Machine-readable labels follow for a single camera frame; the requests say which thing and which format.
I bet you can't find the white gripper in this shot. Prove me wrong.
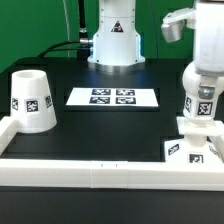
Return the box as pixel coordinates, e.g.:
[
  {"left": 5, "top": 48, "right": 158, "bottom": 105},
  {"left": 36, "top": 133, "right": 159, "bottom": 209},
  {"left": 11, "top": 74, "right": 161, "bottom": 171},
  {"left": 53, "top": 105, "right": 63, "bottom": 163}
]
[{"left": 161, "top": 0, "right": 224, "bottom": 100}]

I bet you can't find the white lamp bulb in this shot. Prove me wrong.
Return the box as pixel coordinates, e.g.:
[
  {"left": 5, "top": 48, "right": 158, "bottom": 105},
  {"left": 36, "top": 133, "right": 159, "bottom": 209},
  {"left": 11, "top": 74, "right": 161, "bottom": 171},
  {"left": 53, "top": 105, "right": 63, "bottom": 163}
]
[{"left": 182, "top": 62, "right": 224, "bottom": 126}]

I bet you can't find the white lamp base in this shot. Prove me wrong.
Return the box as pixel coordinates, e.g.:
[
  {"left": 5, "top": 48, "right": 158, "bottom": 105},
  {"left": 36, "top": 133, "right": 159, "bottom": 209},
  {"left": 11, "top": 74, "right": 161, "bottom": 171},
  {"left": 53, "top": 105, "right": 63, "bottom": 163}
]
[{"left": 164, "top": 117, "right": 224, "bottom": 165}]

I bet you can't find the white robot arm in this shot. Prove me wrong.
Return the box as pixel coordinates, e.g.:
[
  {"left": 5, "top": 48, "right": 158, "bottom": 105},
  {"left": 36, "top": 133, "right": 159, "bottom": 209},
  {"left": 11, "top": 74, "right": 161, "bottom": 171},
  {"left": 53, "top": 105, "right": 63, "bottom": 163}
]
[{"left": 88, "top": 0, "right": 224, "bottom": 99}]

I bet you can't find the white lamp hood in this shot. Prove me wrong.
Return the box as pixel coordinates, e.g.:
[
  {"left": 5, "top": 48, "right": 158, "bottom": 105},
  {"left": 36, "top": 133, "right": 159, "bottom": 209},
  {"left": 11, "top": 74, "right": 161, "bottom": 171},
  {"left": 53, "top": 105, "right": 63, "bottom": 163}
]
[{"left": 10, "top": 70, "right": 57, "bottom": 133}]

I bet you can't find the white marker sheet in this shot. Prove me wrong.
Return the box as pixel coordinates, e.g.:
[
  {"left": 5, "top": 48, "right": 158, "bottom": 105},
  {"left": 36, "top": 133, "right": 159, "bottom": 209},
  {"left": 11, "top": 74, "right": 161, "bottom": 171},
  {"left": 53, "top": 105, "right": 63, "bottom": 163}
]
[{"left": 66, "top": 87, "right": 159, "bottom": 107}]

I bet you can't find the black cable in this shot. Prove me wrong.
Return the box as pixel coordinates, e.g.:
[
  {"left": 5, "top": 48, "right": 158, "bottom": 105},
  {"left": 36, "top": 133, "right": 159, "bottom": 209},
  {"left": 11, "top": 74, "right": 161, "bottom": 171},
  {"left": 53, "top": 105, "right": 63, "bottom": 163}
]
[{"left": 38, "top": 37, "right": 94, "bottom": 58}]

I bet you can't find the white frame wall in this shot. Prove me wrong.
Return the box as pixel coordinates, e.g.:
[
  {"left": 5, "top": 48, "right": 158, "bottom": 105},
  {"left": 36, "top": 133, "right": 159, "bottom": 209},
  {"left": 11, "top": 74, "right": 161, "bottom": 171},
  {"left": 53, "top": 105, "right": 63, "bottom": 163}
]
[{"left": 0, "top": 117, "right": 224, "bottom": 191}]

